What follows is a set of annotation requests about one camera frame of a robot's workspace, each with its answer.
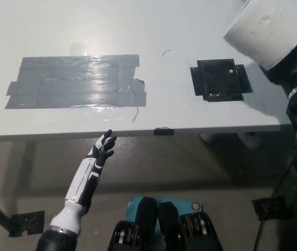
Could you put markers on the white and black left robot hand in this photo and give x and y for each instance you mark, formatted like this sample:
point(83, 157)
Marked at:
point(83, 183)

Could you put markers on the black tape square patch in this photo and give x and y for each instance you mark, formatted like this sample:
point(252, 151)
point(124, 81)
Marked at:
point(216, 81)

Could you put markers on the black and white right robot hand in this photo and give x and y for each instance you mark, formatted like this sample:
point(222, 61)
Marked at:
point(289, 73)

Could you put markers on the black and teal robot torso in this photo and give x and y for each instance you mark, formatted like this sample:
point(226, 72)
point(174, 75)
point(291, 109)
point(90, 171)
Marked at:
point(148, 222)

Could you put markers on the grey shoe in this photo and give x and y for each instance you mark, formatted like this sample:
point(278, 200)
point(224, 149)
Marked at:
point(253, 141)
point(208, 138)

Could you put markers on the grey duct tape patch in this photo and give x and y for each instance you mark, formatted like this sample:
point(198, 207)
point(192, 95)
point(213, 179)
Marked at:
point(72, 83)

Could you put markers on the white toilet paper roll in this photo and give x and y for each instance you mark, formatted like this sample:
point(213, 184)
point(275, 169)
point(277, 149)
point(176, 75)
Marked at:
point(263, 31)

